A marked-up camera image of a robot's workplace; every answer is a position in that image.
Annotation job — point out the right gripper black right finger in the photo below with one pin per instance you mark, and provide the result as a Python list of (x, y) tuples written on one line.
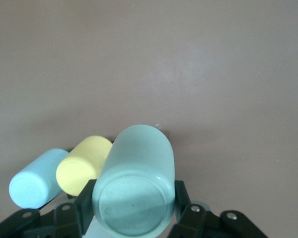
[(201, 223)]

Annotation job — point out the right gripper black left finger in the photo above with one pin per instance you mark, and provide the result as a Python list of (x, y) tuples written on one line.
[(64, 218)]

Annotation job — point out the light blue cup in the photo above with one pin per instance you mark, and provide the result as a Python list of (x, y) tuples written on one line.
[(34, 181)]

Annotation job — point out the yellow cup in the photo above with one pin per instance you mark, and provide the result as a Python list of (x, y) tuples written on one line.
[(82, 166)]

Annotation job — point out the mint green cup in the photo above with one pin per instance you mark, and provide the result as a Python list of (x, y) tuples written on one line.
[(134, 186)]

